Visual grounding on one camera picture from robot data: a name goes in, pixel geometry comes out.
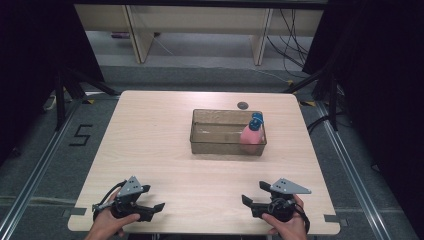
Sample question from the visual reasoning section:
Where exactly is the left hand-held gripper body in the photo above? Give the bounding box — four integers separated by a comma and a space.
92, 175, 156, 223

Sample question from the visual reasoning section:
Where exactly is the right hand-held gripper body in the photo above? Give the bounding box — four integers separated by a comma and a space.
251, 177, 313, 223

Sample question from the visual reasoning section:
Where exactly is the pink bottle with blue cap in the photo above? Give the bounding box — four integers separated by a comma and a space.
239, 112, 266, 155

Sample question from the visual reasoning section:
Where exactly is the clear brown plastic bin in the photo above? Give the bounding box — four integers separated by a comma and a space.
189, 108, 268, 156

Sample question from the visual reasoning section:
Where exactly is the person's left hand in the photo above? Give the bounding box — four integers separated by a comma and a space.
90, 191, 141, 236

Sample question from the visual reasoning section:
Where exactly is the person's right hand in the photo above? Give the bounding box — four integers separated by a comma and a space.
261, 194, 308, 240

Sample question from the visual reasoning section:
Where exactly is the black metal stand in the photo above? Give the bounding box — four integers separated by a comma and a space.
282, 68, 340, 132
53, 65, 120, 132

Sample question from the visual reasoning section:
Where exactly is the black curtain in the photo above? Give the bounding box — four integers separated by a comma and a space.
301, 0, 424, 240
0, 0, 105, 168

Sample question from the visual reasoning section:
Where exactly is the light wooden desk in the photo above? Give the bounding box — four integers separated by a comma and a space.
74, 4, 325, 66

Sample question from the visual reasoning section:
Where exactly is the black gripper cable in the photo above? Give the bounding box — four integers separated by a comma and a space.
294, 201, 311, 234
98, 180, 128, 209

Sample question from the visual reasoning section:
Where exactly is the metal floor rail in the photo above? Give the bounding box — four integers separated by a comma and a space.
0, 99, 83, 234
315, 101, 392, 240

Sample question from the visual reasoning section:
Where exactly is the white floor cable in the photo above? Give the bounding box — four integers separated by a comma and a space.
254, 67, 292, 84

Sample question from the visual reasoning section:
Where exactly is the bundle of black cables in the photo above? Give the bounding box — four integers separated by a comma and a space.
265, 9, 311, 78

